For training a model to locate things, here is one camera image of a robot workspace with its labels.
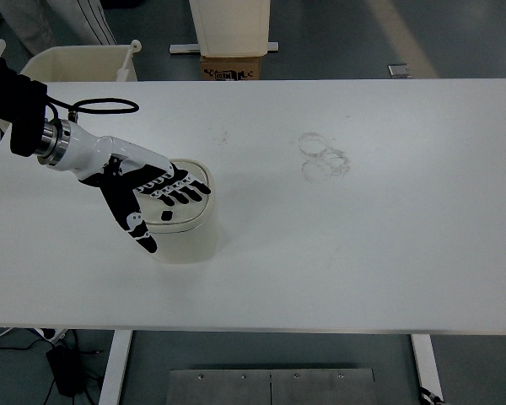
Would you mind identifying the small metal floor plate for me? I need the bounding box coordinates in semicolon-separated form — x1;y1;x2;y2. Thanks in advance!
387;63;412;78

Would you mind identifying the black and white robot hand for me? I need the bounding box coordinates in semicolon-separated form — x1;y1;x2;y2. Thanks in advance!
35;120;211;254

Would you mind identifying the cream trash can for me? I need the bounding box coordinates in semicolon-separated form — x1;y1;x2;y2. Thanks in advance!
127;159;218;264

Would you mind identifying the white clothed person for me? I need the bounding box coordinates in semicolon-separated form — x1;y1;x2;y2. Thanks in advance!
0;0;116;57

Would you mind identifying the cream tall container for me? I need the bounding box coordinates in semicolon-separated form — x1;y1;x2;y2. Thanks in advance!
189;0;271;57

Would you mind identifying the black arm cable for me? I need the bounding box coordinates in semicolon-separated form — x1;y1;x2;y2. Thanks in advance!
44;94;140;123

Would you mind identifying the white table leg left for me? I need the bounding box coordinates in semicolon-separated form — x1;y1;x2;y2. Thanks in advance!
99;330;133;405

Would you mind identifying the white table leg right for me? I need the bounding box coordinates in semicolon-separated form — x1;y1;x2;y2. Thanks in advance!
411;334;445;404

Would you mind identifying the black power adapter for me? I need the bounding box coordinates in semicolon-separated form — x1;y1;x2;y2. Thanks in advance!
46;346;84;397

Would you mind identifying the white brush handle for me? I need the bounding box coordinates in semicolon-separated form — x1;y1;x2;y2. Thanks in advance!
116;40;142;82

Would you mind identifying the cardboard box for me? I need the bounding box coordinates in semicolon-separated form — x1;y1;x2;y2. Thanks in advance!
200;57;262;81

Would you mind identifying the cream plastic bin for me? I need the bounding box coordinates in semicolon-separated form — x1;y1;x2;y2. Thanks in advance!
21;45;123;83

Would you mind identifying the white table foot bar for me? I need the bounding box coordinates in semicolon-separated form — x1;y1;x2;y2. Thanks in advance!
169;41;279;55

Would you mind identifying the white table leg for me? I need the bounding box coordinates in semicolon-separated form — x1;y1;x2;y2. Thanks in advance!
411;334;445;404
99;330;133;405

